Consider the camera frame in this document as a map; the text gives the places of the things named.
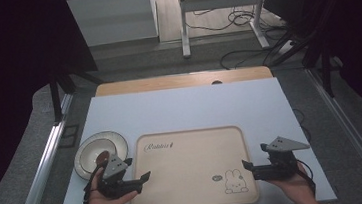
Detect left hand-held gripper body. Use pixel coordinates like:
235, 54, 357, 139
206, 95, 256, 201
93, 151, 145, 201

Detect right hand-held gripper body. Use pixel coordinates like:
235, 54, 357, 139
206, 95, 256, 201
248, 132, 314, 183

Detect person's left hand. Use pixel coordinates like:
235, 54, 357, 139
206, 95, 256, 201
84, 163, 141, 204

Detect person's right hand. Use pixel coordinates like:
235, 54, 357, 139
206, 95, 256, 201
265, 161, 317, 204

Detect brown spoon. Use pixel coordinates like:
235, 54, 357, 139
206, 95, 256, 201
94, 150, 112, 168

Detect white deep plate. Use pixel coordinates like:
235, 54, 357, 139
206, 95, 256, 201
71, 128, 133, 182

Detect wooden tray with rabbit print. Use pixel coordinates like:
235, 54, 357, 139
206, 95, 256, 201
124, 123, 261, 204

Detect wooden desk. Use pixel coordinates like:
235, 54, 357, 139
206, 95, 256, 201
93, 65, 274, 98

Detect black metal stand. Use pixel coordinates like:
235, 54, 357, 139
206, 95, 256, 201
46, 63, 108, 125
259, 0, 362, 106

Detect white power strip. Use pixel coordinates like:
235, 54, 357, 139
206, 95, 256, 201
276, 38, 300, 56

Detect white cabinet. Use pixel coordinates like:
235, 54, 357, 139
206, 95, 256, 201
66, 0, 161, 49

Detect white metal stand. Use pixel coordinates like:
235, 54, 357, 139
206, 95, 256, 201
176, 0, 277, 61

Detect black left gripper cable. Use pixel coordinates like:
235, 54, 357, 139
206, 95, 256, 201
79, 165, 105, 204

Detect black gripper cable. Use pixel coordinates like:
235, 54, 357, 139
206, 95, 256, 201
79, 165, 105, 204
294, 157, 319, 199

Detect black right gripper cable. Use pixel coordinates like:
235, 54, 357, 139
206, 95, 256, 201
294, 157, 319, 199

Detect thin black cable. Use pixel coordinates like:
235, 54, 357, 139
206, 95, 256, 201
291, 106, 314, 145

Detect aluminium rail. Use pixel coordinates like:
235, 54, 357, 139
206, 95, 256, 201
303, 63, 362, 204
0, 91, 85, 204

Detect black floor cable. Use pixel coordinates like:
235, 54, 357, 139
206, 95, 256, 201
217, 30, 295, 72
183, 4, 265, 35

